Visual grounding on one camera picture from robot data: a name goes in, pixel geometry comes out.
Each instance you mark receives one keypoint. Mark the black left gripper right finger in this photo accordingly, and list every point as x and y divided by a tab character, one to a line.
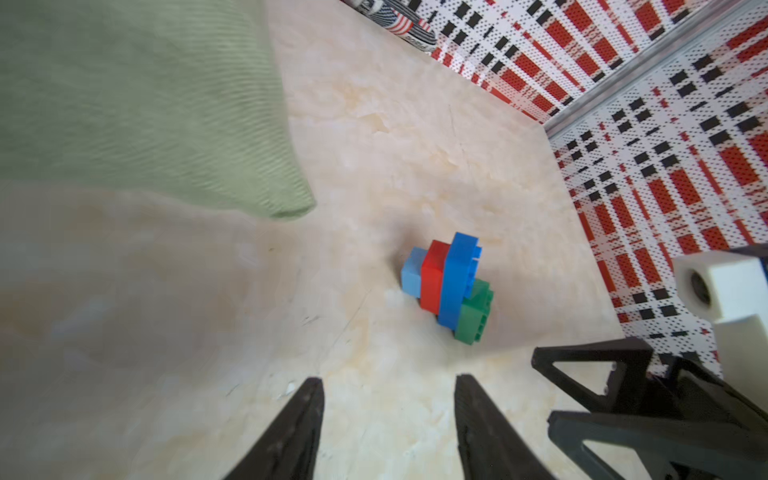
488	445

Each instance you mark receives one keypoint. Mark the blue long lego brick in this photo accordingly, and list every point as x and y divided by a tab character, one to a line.
459	273

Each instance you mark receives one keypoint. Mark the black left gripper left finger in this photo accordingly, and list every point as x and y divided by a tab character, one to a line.
289	446

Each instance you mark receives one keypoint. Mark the flag print rolled pouch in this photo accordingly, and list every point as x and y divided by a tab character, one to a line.
399	20

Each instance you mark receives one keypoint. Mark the small light blue lego brick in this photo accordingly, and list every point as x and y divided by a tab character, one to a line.
411	279

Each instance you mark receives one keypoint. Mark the green cushion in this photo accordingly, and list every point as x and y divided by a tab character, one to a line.
181	98

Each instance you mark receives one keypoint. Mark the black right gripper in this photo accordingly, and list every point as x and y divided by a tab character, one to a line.
610	377

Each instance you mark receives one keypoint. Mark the green lego brick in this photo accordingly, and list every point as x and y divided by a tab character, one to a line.
474	313

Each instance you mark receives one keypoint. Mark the red lego brick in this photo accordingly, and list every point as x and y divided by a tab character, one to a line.
432	276

